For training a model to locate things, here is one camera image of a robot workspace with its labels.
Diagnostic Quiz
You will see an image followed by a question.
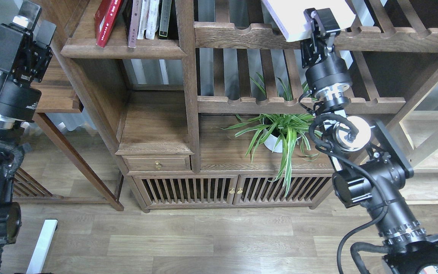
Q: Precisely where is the light wooden shelf unit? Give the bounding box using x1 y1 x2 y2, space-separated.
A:
353 61 438 206

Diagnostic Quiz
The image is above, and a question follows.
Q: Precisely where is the white metal base bar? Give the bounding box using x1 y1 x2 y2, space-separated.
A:
26 219 58 274

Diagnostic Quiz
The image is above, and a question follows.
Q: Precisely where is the dark wooden bookshelf cabinet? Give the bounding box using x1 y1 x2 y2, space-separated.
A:
25 0 438 213

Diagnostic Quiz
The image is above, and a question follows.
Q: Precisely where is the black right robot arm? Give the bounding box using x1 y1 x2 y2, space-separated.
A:
301 8 438 274

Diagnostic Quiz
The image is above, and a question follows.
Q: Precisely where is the white plant pot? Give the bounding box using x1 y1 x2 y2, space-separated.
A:
264 130 283 154

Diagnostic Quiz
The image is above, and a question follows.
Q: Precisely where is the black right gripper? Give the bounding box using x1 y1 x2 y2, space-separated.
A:
301 8 352 92

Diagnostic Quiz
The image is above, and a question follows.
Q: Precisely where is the maroon book with white characters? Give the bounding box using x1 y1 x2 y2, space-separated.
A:
127 0 143 48

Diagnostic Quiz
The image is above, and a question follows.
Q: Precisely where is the dark green upright book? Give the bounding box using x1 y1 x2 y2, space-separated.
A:
158 0 172 40

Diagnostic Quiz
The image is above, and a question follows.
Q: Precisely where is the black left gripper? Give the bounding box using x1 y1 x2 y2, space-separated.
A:
0 0 56 121

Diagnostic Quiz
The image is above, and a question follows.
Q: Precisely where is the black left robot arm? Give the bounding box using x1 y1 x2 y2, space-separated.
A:
0 0 56 267

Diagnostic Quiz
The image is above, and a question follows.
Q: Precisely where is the brass drawer knob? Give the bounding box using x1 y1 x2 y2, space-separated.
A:
155 161 162 170

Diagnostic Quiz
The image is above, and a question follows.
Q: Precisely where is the red book with photos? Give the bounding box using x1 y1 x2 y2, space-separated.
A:
94 0 123 48

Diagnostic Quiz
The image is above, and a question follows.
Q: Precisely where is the green spider plant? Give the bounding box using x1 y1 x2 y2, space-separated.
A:
221 72 362 196

